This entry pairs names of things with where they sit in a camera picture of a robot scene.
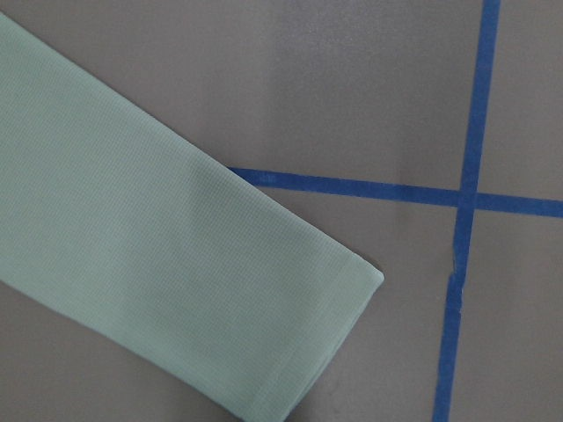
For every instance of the blue tape line crosswise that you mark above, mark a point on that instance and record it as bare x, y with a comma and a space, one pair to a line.
397, 192

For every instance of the green long-sleeve shirt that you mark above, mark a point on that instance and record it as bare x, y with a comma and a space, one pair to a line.
115, 221

